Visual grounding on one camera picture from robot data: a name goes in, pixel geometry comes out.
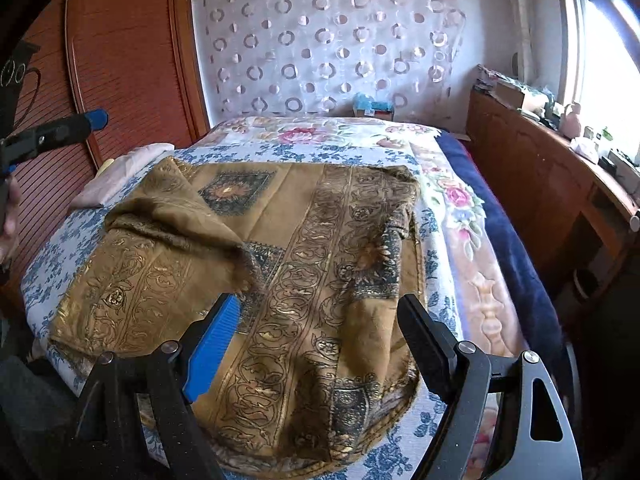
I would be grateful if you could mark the bright window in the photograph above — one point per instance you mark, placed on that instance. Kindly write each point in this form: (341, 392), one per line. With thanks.
(605, 70)

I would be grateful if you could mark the brown wooden sideboard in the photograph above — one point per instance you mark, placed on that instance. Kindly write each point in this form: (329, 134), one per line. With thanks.
(530, 170)

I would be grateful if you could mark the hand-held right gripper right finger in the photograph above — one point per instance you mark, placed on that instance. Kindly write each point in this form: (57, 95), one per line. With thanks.
(425, 345)

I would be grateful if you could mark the pink figurine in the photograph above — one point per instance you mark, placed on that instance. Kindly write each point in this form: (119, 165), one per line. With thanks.
(571, 120)

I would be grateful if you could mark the blue floral white sheet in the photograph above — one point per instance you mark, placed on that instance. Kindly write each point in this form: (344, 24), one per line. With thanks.
(60, 260)

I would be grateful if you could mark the wooden headboard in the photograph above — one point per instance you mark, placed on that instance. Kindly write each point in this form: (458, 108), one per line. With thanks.
(130, 50)

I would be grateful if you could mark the dark cloth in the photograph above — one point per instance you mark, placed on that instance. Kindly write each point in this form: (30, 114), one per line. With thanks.
(30, 410)

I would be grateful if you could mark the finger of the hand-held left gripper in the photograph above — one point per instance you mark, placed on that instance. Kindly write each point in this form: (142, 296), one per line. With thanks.
(97, 119)

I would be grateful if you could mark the dark blue blanket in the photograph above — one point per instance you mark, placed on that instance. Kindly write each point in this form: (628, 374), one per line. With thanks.
(510, 240)

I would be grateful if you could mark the brown paisley shirt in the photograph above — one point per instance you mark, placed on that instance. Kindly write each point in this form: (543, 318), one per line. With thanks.
(300, 260)

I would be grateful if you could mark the pale pink pillow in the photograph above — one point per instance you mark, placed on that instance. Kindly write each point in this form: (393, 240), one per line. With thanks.
(130, 165)

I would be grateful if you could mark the turquoise box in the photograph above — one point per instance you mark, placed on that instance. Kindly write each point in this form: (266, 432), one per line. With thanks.
(372, 105)

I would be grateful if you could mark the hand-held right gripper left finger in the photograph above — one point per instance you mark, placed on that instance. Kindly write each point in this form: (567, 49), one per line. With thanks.
(210, 350)

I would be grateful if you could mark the person's left hand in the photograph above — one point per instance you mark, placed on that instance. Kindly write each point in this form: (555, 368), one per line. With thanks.
(14, 220)

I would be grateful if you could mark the white circle-patterned curtain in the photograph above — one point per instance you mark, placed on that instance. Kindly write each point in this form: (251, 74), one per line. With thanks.
(325, 25)

